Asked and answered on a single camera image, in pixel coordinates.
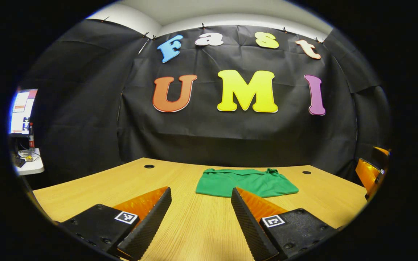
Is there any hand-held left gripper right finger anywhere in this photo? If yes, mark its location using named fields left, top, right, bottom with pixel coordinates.
left=231, top=187, right=340, bottom=261

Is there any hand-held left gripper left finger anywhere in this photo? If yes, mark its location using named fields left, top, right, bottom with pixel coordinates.
left=53, top=186, right=172, bottom=261

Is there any green T-shirt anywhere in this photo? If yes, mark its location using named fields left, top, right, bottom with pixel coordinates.
left=195, top=168, right=299, bottom=198

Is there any black backdrop cloth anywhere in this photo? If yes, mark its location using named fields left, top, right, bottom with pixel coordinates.
left=17, top=18, right=393, bottom=185

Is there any white side table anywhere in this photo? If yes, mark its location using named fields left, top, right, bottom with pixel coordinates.
left=13, top=147, right=45, bottom=176

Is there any computer monitor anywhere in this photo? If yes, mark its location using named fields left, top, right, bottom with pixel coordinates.
left=9, top=89, right=38, bottom=136

